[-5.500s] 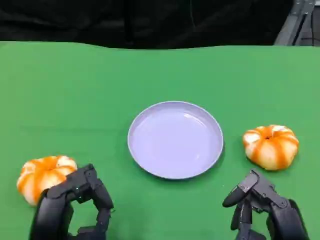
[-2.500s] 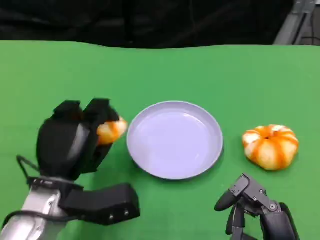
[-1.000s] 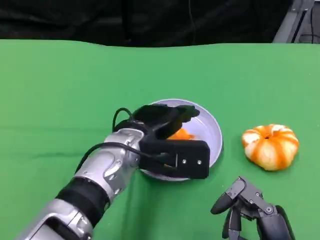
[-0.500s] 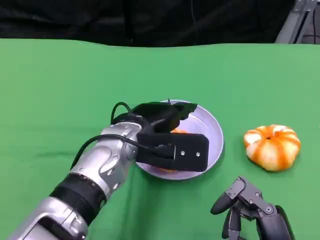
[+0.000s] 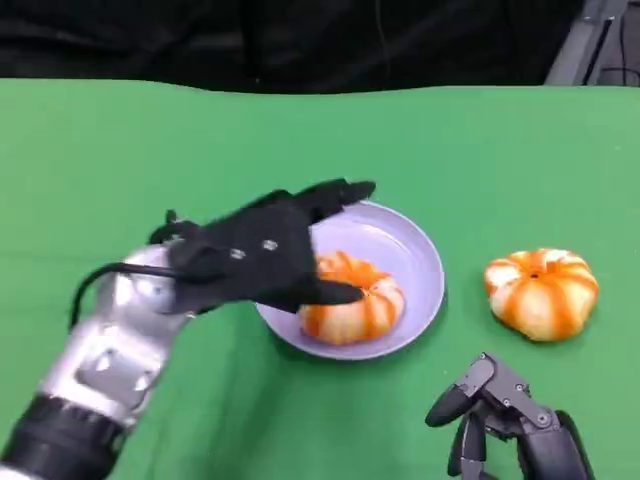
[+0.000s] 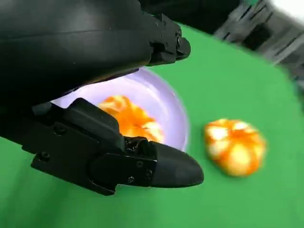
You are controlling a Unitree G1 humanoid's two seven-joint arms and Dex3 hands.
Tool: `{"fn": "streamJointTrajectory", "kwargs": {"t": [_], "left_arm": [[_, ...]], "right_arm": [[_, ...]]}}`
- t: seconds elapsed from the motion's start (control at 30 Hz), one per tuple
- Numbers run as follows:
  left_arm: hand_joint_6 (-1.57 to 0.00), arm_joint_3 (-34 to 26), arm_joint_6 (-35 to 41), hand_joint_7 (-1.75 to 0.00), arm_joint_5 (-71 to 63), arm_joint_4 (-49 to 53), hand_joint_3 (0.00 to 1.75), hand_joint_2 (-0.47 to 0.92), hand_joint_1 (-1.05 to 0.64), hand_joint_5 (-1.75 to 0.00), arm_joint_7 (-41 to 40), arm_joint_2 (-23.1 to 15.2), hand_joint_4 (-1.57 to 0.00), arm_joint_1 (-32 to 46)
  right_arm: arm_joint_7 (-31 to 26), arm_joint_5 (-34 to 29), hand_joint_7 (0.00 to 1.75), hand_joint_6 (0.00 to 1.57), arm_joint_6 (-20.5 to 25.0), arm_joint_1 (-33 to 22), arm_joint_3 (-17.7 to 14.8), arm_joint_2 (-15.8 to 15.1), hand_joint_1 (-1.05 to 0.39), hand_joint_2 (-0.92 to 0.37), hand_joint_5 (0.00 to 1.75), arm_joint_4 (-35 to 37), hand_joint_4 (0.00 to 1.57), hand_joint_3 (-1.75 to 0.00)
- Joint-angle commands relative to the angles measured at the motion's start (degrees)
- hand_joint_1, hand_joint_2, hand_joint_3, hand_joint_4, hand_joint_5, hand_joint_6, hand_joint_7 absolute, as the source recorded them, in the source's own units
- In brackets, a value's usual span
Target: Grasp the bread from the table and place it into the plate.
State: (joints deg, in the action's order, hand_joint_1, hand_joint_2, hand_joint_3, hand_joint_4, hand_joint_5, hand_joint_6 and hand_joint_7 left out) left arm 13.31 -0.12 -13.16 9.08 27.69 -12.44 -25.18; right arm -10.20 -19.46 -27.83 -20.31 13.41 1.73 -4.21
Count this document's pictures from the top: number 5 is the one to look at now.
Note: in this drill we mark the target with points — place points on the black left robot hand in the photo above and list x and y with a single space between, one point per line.
270 255

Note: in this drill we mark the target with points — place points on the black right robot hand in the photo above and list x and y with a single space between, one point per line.
505 400

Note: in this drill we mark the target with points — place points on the orange and white bread roll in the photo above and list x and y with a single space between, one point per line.
350 320
542 295

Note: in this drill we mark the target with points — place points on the lilac plate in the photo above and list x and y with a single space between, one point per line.
380 235

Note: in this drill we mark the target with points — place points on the green table cloth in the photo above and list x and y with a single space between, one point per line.
150 150

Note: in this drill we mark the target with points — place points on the black backdrop cloth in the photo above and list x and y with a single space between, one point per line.
250 40

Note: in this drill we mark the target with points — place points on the grey metal frame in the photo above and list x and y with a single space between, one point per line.
575 50

